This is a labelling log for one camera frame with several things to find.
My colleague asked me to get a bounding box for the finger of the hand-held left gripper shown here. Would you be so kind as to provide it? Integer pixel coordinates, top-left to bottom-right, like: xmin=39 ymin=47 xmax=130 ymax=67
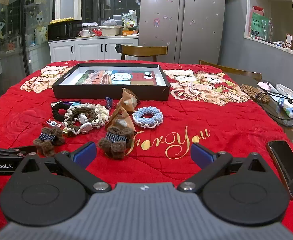
xmin=0 ymin=146 xmax=37 ymax=158

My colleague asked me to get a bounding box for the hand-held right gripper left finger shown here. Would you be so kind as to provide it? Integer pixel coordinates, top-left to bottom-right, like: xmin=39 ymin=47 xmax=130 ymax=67
xmin=12 ymin=142 xmax=112 ymax=193

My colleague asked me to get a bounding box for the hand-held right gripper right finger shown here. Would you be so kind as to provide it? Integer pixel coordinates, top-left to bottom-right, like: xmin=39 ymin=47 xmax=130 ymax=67
xmin=178 ymin=143 xmax=278 ymax=193

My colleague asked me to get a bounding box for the white charm hair clip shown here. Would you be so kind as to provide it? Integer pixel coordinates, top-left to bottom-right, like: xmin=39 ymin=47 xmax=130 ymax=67
xmin=77 ymin=113 xmax=92 ymax=133

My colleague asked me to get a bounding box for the brown fuzzy hair clip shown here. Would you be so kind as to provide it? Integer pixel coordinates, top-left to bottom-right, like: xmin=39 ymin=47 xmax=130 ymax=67
xmin=33 ymin=127 xmax=65 ymax=157
xmin=98 ymin=126 xmax=135 ymax=159

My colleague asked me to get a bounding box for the brown and cream scrunchie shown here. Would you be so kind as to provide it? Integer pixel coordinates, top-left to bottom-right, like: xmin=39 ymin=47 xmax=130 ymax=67
xmin=64 ymin=104 xmax=98 ymax=137

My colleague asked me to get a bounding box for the red and white hair clip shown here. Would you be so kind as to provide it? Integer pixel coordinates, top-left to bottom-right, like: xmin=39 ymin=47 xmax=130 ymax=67
xmin=45 ymin=120 xmax=62 ymax=130

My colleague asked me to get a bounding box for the brown triangular packet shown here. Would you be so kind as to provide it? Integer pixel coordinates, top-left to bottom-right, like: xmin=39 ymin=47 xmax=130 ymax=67
xmin=122 ymin=88 xmax=140 ymax=113
xmin=109 ymin=104 xmax=136 ymax=133

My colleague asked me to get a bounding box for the black scrunchie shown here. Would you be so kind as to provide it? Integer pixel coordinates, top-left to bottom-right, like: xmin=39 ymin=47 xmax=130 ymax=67
xmin=52 ymin=102 xmax=73 ymax=120

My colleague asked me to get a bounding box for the purple hair clip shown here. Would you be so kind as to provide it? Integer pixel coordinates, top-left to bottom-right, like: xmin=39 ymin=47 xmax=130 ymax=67
xmin=61 ymin=101 xmax=82 ymax=108

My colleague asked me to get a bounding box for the blue and white scrunchie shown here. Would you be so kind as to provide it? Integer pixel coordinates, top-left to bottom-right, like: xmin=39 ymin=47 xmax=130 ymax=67
xmin=133 ymin=107 xmax=163 ymax=130

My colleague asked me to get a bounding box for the black cardboard box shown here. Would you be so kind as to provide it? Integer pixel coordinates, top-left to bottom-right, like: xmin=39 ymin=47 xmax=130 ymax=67
xmin=52 ymin=63 xmax=171 ymax=101

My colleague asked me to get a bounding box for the red printed blanket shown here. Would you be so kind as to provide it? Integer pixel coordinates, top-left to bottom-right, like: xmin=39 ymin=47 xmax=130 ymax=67
xmin=0 ymin=60 xmax=293 ymax=230

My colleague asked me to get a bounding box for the wooden bead coaster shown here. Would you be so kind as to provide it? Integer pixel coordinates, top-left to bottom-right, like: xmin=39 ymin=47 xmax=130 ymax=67
xmin=240 ymin=84 xmax=271 ymax=104

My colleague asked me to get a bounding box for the black smartphone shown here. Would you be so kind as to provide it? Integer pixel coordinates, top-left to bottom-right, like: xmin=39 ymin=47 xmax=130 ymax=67
xmin=266 ymin=140 xmax=293 ymax=200

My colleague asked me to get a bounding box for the wooden chair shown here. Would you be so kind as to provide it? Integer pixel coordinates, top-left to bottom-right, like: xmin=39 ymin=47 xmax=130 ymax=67
xmin=199 ymin=60 xmax=262 ymax=82
xmin=115 ymin=44 xmax=168 ymax=62

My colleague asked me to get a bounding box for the white plate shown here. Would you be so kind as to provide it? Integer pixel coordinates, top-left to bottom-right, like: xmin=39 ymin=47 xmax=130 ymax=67
xmin=275 ymin=83 xmax=293 ymax=100

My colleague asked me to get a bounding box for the white kitchen cabinet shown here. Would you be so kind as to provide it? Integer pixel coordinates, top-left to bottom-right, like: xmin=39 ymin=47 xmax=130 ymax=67
xmin=49 ymin=36 xmax=139 ymax=63

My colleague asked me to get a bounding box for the glass door with stickers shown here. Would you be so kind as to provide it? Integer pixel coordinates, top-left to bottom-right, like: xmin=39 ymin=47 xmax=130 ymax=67
xmin=0 ymin=0 xmax=50 ymax=100

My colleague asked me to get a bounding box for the black microwave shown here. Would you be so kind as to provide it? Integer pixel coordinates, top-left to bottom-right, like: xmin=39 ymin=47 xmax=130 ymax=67
xmin=48 ymin=20 xmax=83 ymax=42

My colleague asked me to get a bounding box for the beige plastic basin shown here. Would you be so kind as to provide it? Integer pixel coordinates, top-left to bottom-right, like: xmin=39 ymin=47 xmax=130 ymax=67
xmin=101 ymin=25 xmax=121 ymax=36

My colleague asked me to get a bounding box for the silver refrigerator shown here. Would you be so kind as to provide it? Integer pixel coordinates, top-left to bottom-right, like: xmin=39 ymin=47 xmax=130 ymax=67
xmin=138 ymin=0 xmax=226 ymax=64

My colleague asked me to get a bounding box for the yellow tray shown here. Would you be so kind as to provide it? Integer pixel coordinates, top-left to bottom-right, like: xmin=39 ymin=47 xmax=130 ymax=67
xmin=50 ymin=17 xmax=75 ymax=24

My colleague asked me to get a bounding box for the green snack bag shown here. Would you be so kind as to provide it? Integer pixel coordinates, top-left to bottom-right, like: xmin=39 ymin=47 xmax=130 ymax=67
xmin=122 ymin=10 xmax=138 ymax=28

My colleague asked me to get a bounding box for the white wall shelf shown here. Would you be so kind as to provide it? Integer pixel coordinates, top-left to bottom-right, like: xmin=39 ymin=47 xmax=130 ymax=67
xmin=244 ymin=0 xmax=293 ymax=61

